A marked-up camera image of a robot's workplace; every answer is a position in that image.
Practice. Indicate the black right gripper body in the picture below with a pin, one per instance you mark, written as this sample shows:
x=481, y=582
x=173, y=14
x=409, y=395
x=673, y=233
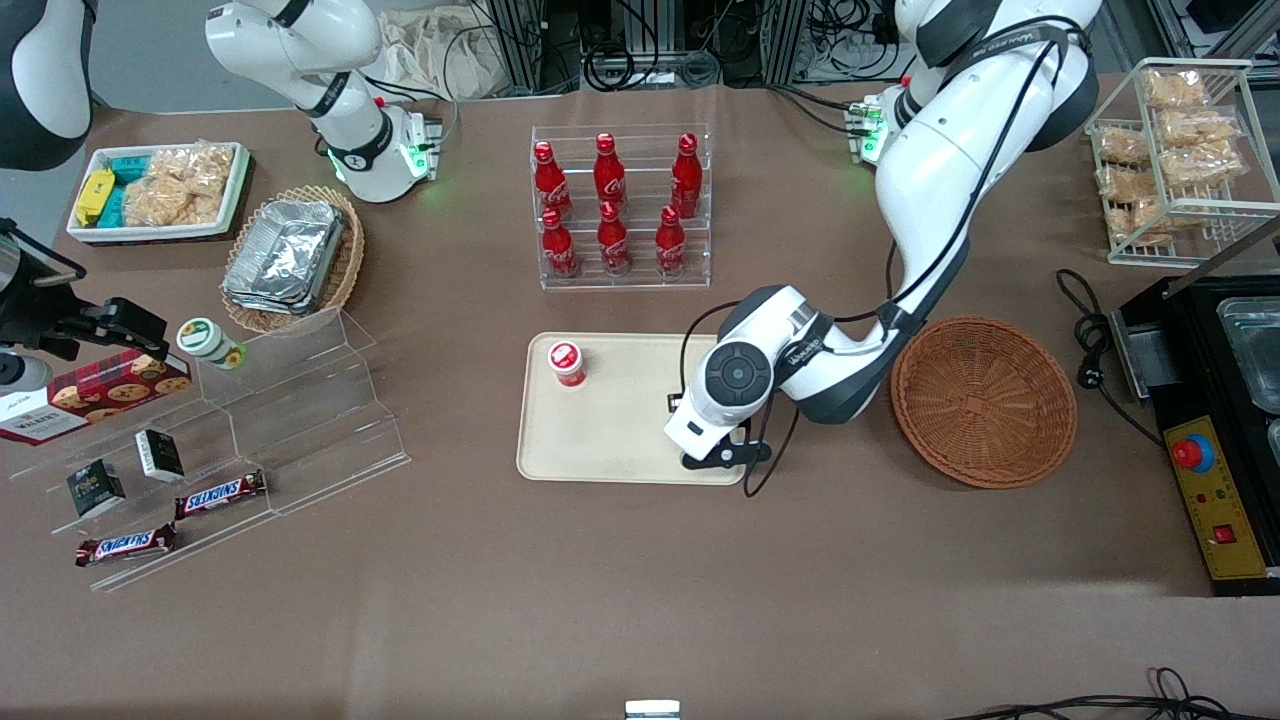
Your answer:
x=42, y=316

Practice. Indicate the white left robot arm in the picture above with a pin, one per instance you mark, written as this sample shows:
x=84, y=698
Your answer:
x=960, y=150

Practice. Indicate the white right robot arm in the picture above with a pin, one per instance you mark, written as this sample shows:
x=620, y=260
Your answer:
x=300, y=40

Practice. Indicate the beige plastic tray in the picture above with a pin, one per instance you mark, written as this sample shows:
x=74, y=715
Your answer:
x=620, y=430

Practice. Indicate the aluminium foil tray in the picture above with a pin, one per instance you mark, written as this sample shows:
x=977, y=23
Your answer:
x=290, y=245
x=265, y=304

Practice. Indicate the white rectangular snack tray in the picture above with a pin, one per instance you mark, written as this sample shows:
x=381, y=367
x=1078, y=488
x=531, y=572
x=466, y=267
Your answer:
x=238, y=185

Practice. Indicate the light oval wicker basket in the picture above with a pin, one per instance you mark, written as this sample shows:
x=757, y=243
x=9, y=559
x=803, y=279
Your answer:
x=350, y=250

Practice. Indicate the brown round wicker basket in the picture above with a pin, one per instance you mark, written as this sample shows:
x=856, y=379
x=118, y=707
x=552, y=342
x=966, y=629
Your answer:
x=985, y=400

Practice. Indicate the red cookie box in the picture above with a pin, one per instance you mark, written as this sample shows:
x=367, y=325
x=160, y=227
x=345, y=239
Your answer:
x=100, y=392

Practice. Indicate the green-lidded white jar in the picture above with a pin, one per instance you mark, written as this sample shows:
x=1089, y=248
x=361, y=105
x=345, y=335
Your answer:
x=207, y=340

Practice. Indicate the small red-lidded cup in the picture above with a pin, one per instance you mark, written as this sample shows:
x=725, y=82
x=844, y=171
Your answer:
x=566, y=363

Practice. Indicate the clear acrylic bottle rack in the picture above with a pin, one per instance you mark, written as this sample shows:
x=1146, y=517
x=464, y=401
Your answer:
x=640, y=280

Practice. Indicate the yellow snack pack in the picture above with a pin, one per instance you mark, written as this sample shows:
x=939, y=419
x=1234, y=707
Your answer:
x=94, y=196

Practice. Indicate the small black box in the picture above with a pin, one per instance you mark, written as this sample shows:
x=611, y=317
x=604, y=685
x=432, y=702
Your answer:
x=96, y=488
x=160, y=455

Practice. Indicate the clear bag of crackers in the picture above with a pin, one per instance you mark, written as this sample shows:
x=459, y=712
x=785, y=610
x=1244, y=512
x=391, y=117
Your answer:
x=180, y=185

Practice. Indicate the teal snack pack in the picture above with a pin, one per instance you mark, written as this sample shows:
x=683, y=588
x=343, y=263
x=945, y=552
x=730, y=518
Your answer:
x=124, y=172

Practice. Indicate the red cola bottle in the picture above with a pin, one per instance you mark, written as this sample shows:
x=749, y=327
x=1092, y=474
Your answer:
x=670, y=245
x=558, y=248
x=609, y=172
x=686, y=178
x=613, y=242
x=548, y=180

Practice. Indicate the snickers chocolate bar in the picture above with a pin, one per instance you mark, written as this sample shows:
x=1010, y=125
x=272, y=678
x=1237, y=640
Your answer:
x=125, y=545
x=220, y=494

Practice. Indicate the clear acrylic step stand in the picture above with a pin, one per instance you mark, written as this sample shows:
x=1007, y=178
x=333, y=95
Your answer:
x=320, y=420

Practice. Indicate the small white object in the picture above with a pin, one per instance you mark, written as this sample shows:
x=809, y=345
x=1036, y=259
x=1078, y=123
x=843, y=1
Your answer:
x=652, y=710

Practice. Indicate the beige crumpled cloth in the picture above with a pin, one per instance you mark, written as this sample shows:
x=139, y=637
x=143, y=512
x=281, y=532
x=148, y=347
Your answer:
x=430, y=55

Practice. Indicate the black control box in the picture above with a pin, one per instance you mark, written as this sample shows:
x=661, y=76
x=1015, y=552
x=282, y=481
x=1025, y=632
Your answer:
x=1170, y=400

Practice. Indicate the clear bagged pastry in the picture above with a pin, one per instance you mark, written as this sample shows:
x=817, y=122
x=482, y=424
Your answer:
x=1125, y=185
x=1175, y=88
x=1135, y=220
x=1198, y=128
x=1205, y=165
x=1125, y=147

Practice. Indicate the red emergency stop button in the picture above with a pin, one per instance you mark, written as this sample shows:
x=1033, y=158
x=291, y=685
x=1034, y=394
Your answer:
x=1192, y=454

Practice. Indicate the yellow control panel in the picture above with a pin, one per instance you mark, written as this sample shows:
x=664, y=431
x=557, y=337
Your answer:
x=1225, y=490

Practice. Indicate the metal pan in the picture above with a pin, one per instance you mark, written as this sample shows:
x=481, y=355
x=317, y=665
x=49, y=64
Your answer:
x=1255, y=350

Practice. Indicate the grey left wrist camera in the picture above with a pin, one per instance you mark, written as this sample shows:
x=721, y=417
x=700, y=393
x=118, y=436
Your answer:
x=725, y=455

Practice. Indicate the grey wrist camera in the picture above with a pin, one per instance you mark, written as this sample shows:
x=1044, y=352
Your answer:
x=725, y=455
x=22, y=372

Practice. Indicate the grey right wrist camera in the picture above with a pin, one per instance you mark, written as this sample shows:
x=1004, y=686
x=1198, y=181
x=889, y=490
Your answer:
x=22, y=372

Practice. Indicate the aluminium frame rack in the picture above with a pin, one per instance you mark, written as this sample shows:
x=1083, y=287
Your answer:
x=560, y=40

